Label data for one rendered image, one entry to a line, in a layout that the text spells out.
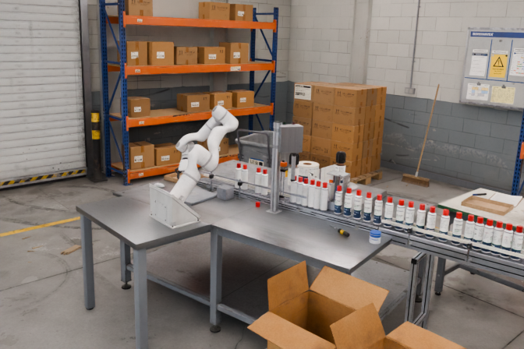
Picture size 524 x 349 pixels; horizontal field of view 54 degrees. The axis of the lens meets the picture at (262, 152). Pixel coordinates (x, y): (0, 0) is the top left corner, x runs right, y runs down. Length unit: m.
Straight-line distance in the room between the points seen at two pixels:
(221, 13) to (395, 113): 3.14
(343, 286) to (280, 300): 0.29
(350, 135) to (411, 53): 1.83
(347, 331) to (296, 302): 0.42
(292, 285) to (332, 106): 5.29
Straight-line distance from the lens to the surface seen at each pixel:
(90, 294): 4.28
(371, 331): 2.04
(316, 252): 3.19
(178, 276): 4.23
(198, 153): 3.65
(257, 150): 6.31
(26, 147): 7.48
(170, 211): 3.48
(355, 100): 7.16
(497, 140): 7.80
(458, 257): 3.41
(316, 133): 7.58
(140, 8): 7.24
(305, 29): 9.74
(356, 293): 2.28
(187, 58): 7.67
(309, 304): 2.39
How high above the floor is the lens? 2.12
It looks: 13 degrees down
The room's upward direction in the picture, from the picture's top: 2 degrees clockwise
